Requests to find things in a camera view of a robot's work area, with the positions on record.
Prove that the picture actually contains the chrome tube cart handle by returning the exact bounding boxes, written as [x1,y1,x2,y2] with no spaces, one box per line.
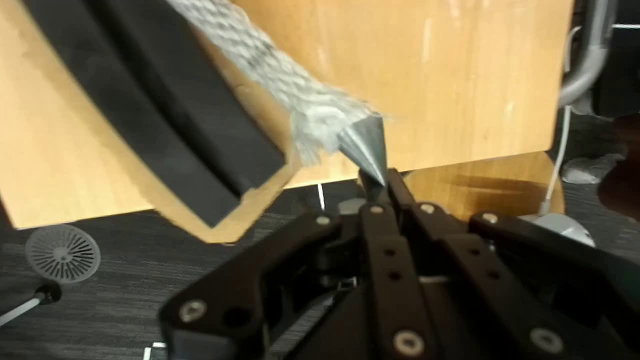
[558,0,619,109]

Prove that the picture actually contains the white cable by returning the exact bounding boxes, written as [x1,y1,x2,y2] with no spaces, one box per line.
[538,104,576,216]

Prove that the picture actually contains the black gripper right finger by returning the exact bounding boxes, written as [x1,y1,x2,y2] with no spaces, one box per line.
[385,166,640,360]

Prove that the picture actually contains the black curved foam track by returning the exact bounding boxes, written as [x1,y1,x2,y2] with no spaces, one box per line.
[20,0,290,231]

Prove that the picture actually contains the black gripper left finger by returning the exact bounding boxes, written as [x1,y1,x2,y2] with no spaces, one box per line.
[158,168,443,360]

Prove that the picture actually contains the wooden tray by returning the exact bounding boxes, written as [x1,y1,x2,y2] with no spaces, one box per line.
[0,0,576,233]

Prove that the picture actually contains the grey round perforated disc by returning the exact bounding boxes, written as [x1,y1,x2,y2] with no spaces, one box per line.
[24,224,105,287]

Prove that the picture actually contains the grey chair base black casters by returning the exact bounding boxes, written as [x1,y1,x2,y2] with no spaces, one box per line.
[0,280,67,331]

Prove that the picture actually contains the white braided rope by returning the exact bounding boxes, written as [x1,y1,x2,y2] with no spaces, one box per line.
[166,0,391,191]

